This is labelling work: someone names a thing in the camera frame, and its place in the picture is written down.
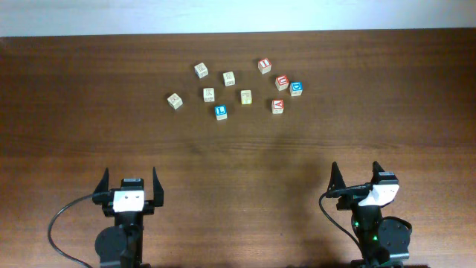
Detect yellow print wooden block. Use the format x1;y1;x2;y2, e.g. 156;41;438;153
240;90;252;105

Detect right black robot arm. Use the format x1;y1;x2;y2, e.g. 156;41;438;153
318;161;413;268

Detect wooden block K top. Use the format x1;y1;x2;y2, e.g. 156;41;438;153
203;88;215;102

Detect plain wooden block centre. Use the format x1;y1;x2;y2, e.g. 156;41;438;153
223;71;236;86

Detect blue L wooden block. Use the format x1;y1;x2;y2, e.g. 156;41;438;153
214;105;228;121

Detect red I wooden block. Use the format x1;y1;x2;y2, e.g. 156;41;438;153
257;58;272;74

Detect red A wooden block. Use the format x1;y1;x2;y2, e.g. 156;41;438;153
271;99;284;114

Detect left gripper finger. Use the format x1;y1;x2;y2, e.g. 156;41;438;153
152;167;164;207
94;168;109;194

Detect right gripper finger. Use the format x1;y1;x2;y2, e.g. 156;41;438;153
371;161;384;183
327;162;346;192

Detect red U wooden block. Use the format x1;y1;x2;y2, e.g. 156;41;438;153
275;75;289;91

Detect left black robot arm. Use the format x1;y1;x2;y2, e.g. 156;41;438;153
91;169;164;268

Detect wooden block butterfly top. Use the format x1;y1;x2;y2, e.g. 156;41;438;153
167;93;183;110

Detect plain wooden block back left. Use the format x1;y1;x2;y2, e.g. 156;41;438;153
194;63;209;79

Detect left black cable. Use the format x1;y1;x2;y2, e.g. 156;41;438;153
47;193;94;268

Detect black cable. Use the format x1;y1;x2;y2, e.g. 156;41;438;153
318;192;362;249
47;193;94;268

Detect right black cable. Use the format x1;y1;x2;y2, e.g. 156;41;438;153
318;192;362;249

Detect blue D wooden block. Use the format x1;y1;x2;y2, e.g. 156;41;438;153
289;82;303;97

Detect plain wooden block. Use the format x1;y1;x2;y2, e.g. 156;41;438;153
223;71;236;86
194;63;209;79

